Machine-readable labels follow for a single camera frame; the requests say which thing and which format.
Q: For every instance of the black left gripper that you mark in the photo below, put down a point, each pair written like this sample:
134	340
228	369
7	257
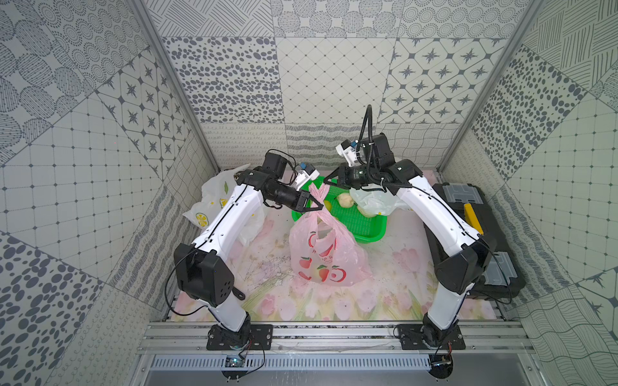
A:
299	198

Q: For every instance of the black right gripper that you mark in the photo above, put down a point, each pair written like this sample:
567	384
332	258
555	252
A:
343	172

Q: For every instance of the pink peach-print plastic bag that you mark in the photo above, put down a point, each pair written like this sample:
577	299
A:
324	251

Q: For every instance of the white lemon-print plastic bag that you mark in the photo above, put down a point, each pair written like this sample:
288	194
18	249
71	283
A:
215	194

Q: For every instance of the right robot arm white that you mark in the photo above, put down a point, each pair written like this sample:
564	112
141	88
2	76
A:
369	164

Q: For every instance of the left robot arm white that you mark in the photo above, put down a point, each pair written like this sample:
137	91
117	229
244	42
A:
201	269

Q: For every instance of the green plastic basket tray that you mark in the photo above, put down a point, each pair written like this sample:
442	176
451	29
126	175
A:
365	230

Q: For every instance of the pale pear in tray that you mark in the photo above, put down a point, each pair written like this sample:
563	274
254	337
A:
345	200

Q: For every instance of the floral pink table mat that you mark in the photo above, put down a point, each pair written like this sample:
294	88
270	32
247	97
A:
402	286

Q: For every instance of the plain white plastic bag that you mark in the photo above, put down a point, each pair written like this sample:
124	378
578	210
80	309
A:
373	201

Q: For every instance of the red black pipe wrench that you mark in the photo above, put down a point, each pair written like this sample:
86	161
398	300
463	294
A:
239	294

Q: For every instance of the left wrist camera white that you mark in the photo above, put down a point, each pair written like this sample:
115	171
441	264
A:
307	173

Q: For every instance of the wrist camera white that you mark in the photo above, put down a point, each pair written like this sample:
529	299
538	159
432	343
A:
348	150
307	173

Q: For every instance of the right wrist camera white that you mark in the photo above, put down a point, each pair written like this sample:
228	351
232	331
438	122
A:
348	150

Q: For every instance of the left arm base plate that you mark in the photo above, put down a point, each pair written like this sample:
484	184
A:
254	336

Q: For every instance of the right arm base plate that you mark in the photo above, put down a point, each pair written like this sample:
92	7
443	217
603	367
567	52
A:
416	336

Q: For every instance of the black toolbox yellow handle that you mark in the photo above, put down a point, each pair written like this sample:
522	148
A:
498	277

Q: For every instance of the aluminium mounting rail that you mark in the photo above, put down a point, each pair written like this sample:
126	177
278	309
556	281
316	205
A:
484	337

